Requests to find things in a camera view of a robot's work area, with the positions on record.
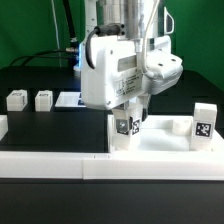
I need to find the thin white cable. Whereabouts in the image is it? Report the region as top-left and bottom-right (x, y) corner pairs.
(50, 0), (62, 68)

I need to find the black thick cable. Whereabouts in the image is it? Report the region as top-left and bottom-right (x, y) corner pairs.
(62, 0), (79, 51)

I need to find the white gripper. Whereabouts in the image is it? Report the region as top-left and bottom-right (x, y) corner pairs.
(80, 34), (184, 136)

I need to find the black cable bundle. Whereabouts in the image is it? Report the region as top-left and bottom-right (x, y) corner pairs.
(9, 48), (80, 68)

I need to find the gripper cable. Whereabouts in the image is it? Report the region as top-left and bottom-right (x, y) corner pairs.
(85, 0), (161, 79)

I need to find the white square tabletop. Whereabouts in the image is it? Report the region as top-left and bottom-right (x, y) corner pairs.
(108, 115), (224, 152)

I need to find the white U-shaped obstacle fence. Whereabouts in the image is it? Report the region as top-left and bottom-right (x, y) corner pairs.
(0, 114), (224, 181)

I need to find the white marker plate with tags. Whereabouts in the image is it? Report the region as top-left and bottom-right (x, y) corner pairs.
(55, 92), (84, 108)

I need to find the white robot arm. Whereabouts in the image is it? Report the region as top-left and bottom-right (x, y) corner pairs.
(81, 0), (183, 135)

